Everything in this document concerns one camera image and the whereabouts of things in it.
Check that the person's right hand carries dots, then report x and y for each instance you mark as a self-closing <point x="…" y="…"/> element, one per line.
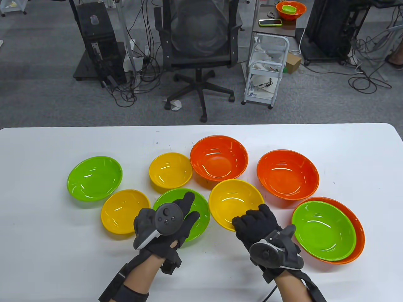
<point x="258" y="223"/>

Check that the person's left hand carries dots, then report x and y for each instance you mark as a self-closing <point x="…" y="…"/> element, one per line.
<point x="189" y="201"/>

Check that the medium green bowl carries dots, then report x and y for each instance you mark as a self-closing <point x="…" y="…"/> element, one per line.
<point x="94" y="178"/>
<point x="204" y="204"/>
<point x="324" y="231"/>

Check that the small yellow bowl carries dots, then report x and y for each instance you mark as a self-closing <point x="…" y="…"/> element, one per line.
<point x="124" y="210"/>
<point x="234" y="201"/>
<point x="170" y="170"/>

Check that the large orange bowl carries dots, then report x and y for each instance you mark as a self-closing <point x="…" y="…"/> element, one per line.
<point x="300" y="11"/>
<point x="288" y="174"/>
<point x="218" y="157"/>
<point x="361" y="239"/>

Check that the small green bowl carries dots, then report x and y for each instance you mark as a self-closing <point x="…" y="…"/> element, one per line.
<point x="289" y="9"/>

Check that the person's right forearm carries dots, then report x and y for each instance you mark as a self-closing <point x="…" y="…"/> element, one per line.
<point x="292" y="289"/>

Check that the person's left forearm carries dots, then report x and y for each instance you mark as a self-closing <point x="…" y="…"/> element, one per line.
<point x="141" y="273"/>

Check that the black hand controller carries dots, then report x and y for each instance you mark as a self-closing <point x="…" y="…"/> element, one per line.
<point x="168" y="218"/>
<point x="266" y="254"/>

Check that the crumpled white paper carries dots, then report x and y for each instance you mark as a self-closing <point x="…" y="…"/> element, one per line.
<point x="174" y="105"/>

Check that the black armband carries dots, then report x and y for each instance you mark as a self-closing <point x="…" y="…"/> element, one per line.
<point x="135" y="295"/>

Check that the white rolling cart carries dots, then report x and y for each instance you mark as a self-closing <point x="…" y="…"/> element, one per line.
<point x="258" y="100"/>

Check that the beige paper sheet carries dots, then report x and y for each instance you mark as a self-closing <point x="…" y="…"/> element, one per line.
<point x="270" y="89"/>

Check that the black mesh office chair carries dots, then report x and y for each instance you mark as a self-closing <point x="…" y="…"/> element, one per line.
<point x="200" y="61"/>

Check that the white crumpled bag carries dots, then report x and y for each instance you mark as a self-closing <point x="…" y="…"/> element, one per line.
<point x="263" y="55"/>

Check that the cardboard box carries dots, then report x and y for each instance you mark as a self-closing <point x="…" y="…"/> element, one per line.
<point x="292" y="63"/>

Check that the grey metal stand leg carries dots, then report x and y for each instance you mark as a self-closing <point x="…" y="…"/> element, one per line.
<point x="124" y="34"/>

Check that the white power strip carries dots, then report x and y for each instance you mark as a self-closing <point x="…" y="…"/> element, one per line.
<point x="352" y="59"/>

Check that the black equipment tower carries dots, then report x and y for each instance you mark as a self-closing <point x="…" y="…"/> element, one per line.
<point x="94" y="34"/>

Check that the brown side table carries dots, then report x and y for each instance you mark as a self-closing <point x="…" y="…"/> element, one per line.
<point x="277" y="30"/>

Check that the phone in green case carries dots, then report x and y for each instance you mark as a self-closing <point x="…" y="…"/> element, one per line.
<point x="270" y="22"/>

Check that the clear plastic cup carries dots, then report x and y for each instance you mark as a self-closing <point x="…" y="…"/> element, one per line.
<point x="94" y="20"/>

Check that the black wheeled cabinet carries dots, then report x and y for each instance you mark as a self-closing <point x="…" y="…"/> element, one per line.
<point x="333" y="28"/>

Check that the white wheeled rack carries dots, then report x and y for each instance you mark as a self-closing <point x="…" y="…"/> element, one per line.
<point x="12" y="8"/>

